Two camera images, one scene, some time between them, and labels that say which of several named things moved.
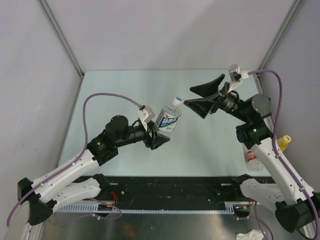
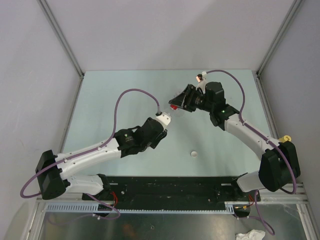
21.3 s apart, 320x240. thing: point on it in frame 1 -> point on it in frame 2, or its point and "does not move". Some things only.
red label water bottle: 254,164 -> 174,107
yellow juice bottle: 283,142 does not move
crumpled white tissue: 252,235 does not move
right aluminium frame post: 258,80 does not move
